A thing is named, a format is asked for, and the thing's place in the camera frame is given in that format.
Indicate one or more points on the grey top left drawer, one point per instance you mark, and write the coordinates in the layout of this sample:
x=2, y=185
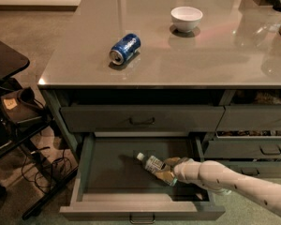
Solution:
x=141, y=118

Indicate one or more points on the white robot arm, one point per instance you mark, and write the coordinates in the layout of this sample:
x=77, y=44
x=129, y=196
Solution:
x=214, y=176

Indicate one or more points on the clear plastic bottle blue label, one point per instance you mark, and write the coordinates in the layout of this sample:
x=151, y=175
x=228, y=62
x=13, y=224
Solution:
x=153, y=164

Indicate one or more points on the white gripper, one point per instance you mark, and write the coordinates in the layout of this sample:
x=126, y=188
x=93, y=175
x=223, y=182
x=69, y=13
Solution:
x=182, y=169

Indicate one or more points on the black bag with tag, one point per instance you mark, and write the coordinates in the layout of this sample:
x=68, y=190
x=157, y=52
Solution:
x=21, y=106

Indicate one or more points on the white ceramic bowl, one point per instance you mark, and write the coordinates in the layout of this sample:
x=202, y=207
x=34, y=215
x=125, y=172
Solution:
x=185, y=19

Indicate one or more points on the grey cabinet frame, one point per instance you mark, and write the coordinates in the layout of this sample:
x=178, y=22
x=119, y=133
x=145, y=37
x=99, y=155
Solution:
x=72, y=96

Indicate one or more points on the grey top right drawer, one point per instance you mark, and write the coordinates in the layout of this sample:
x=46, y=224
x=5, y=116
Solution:
x=251, y=117

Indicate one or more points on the grey bottom right drawer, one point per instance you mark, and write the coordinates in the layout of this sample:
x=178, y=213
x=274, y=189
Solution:
x=260, y=169

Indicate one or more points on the grey middle right drawer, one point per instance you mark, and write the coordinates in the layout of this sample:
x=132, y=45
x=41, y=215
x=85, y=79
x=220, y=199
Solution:
x=243, y=147

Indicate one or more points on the open grey middle drawer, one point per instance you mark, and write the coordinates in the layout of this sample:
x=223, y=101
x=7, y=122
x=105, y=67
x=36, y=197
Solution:
x=112, y=185

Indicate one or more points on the blue soda can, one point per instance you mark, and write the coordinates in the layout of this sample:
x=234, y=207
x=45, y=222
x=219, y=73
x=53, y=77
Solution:
x=124, y=49

